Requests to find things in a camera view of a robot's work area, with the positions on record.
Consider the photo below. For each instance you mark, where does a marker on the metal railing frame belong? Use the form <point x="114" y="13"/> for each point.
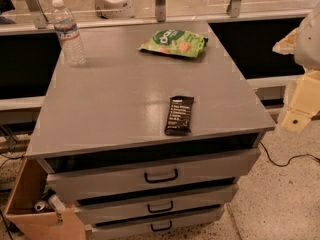
<point x="35" y="15"/>

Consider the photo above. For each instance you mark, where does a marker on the green snack bag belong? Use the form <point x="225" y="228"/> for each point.
<point x="176" y="42"/>

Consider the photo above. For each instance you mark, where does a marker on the cardboard box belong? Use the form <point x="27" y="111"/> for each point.
<point x="27" y="190"/>

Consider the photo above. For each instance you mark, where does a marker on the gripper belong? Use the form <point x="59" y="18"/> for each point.
<point x="309" y="45"/>

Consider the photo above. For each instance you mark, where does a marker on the middle grey drawer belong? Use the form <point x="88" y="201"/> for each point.
<point x="134" y="208"/>

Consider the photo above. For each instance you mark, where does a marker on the black rxbar chocolate bar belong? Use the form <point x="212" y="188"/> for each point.
<point x="179" y="116"/>

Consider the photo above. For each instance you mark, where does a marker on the top grey drawer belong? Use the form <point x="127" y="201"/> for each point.
<point x="107" y="181"/>

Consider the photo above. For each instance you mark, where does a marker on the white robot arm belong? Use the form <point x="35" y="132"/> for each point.
<point x="304" y="44"/>

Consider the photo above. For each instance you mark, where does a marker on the grey drawer cabinet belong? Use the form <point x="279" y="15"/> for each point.
<point x="113" y="112"/>

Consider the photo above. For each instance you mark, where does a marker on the bottom grey drawer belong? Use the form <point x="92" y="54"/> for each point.
<point x="156" y="223"/>

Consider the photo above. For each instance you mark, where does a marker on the clear plastic water bottle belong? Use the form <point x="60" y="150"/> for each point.
<point x="68" y="34"/>

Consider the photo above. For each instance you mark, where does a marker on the plastic bottle in box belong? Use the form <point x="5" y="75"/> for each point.
<point x="57" y="205"/>

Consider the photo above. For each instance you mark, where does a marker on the grey drawer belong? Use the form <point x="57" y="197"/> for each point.
<point x="107" y="181"/>
<point x="134" y="208"/>
<point x="156" y="223"/>

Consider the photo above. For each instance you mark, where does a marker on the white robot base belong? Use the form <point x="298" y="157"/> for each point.
<point x="114" y="8"/>

